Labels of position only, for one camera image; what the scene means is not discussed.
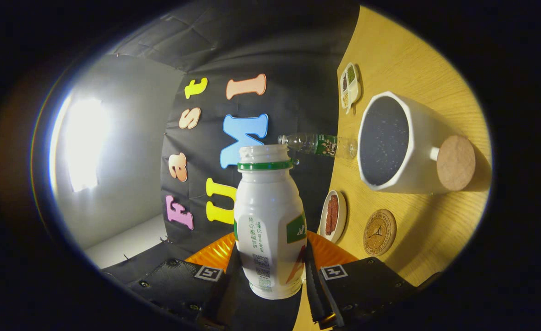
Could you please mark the white round plate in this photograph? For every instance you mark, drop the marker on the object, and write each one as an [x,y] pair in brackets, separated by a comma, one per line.
[342,216]

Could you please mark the red meat slice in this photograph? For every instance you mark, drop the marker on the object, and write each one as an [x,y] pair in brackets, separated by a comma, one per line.
[335,214]
[328,216]

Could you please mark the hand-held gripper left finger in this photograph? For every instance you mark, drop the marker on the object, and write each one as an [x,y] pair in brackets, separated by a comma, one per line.
[220,299]

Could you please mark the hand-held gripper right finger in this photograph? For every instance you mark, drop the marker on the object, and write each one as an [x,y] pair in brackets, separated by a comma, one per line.
[316,294]

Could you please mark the black backdrop cloth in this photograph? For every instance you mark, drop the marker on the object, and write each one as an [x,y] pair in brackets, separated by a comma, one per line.
[215,46]

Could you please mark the clear plastic water bottle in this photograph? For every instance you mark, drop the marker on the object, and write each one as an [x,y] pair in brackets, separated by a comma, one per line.
[321,145]

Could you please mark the white divided bean tray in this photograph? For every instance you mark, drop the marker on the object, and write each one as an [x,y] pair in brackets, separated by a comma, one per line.
[354,87]

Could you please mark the round cork coaster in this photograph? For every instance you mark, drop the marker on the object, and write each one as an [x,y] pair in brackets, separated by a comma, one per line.
[379,232]

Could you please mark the wooden table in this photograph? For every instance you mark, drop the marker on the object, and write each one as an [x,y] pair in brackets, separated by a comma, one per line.
[435,69]

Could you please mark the white juice bottle green collar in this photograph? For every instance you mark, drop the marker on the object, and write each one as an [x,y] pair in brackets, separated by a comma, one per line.
[270,207]

